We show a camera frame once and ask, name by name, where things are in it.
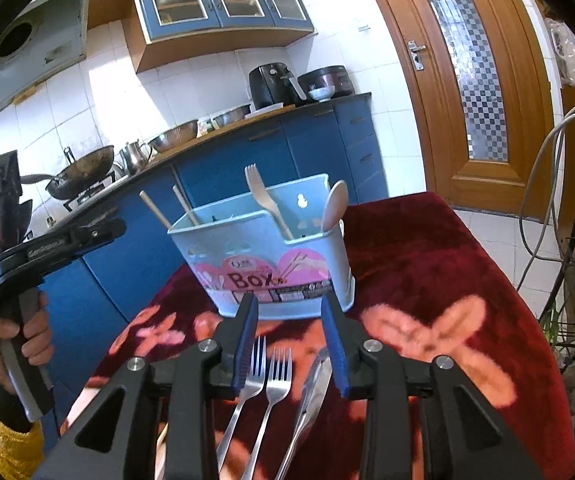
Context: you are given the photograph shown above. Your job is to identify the blue kitchen base cabinets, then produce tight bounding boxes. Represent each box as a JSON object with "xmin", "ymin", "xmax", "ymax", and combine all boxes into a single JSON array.
[{"xmin": 0, "ymin": 92, "xmax": 391, "ymax": 401}]

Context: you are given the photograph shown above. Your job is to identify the person's left forearm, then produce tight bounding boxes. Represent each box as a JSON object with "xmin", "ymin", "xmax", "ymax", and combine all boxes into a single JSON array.
[{"xmin": 0, "ymin": 377, "xmax": 45, "ymax": 480}]

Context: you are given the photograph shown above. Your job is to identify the black air fryer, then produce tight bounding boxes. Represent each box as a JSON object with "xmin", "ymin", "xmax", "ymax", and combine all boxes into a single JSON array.
[{"xmin": 248, "ymin": 62, "xmax": 298, "ymax": 110}]

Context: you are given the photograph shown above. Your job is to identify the red floral blanket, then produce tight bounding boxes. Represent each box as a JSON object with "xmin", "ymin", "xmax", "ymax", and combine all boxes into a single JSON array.
[{"xmin": 60, "ymin": 191, "xmax": 575, "ymax": 480}]

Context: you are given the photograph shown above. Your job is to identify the metal door handle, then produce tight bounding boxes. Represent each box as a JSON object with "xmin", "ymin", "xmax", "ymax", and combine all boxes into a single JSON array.
[{"xmin": 407, "ymin": 40, "xmax": 427, "ymax": 72}]

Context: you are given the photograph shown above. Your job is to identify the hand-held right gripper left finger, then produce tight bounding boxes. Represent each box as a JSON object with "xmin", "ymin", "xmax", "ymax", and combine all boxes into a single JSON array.
[{"xmin": 32, "ymin": 292, "xmax": 260, "ymax": 480}]

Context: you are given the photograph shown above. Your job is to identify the hanging white plastic bag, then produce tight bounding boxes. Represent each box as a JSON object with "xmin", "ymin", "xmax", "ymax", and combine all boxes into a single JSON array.
[{"xmin": 550, "ymin": 20, "xmax": 575, "ymax": 86}]

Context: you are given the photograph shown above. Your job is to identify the white plastic spoon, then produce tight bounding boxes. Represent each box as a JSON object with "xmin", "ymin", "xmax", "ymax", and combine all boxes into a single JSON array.
[{"xmin": 321, "ymin": 180, "xmax": 349, "ymax": 233}]

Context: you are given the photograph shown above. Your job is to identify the metal basin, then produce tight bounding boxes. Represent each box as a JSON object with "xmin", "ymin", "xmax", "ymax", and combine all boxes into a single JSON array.
[{"xmin": 212, "ymin": 104, "xmax": 252, "ymax": 128}]

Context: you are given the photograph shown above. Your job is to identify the grey range hood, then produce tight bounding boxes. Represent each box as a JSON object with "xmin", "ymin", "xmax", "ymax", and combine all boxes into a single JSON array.
[{"xmin": 0, "ymin": 0, "xmax": 90, "ymax": 133}]

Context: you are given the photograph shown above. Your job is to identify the dark metal wok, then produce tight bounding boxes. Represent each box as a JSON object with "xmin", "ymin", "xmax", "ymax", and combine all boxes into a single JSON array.
[{"xmin": 44, "ymin": 146, "xmax": 116, "ymax": 201}]

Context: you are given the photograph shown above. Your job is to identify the gas stove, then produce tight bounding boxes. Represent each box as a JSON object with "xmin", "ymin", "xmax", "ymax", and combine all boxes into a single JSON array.
[{"xmin": 62, "ymin": 170, "xmax": 118, "ymax": 211}]

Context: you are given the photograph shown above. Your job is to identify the metal pitcher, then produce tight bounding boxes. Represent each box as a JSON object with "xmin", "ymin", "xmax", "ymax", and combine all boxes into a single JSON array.
[{"xmin": 120, "ymin": 140, "xmax": 154, "ymax": 173}]

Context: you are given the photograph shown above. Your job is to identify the grey cable bundle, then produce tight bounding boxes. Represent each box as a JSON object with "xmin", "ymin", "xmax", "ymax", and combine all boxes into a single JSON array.
[{"xmin": 515, "ymin": 92, "xmax": 575, "ymax": 296}]

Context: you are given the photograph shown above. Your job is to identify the dark rice cooker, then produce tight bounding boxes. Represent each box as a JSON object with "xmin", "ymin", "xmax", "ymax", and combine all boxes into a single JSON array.
[{"xmin": 297, "ymin": 66, "xmax": 355, "ymax": 101}]

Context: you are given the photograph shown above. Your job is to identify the light blue utensil holder box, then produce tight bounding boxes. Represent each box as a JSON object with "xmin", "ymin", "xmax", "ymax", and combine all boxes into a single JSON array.
[{"xmin": 167, "ymin": 173, "xmax": 355, "ymax": 321}]

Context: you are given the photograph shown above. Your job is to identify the wooden door with glass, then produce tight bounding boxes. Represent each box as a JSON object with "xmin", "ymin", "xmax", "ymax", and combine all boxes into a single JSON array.
[{"xmin": 355, "ymin": 0, "xmax": 558, "ymax": 221}]

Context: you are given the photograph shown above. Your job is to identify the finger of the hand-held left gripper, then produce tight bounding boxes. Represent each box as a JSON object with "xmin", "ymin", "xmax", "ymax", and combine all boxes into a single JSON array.
[
  {"xmin": 0, "ymin": 150, "xmax": 34, "ymax": 261},
  {"xmin": 62, "ymin": 217, "xmax": 128, "ymax": 256}
]

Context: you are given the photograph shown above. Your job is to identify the metal fork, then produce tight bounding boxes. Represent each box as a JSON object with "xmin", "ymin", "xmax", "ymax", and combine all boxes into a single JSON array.
[
  {"xmin": 214, "ymin": 336, "xmax": 268, "ymax": 473},
  {"xmin": 240, "ymin": 347, "xmax": 293, "ymax": 480}
]

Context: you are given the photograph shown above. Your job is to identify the white plastic fork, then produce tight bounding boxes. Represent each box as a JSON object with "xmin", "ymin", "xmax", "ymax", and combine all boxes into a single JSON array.
[{"xmin": 244, "ymin": 163, "xmax": 295, "ymax": 241}]

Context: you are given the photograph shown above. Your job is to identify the blue glass-door wall cabinet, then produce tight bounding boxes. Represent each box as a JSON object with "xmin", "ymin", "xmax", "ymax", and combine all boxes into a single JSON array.
[{"xmin": 122, "ymin": 0, "xmax": 315, "ymax": 73}]

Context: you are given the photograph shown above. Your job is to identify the person's left hand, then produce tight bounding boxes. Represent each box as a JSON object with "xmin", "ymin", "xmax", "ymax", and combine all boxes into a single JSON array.
[{"xmin": 0, "ymin": 292, "xmax": 54, "ymax": 386}]

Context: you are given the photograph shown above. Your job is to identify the metal colander bowl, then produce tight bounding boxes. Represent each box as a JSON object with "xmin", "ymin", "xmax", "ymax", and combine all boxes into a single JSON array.
[{"xmin": 147, "ymin": 120, "xmax": 199, "ymax": 153}]

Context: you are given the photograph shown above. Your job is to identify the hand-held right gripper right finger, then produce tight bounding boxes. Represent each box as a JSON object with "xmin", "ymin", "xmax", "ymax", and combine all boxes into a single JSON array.
[{"xmin": 321, "ymin": 297, "xmax": 543, "ymax": 480}]

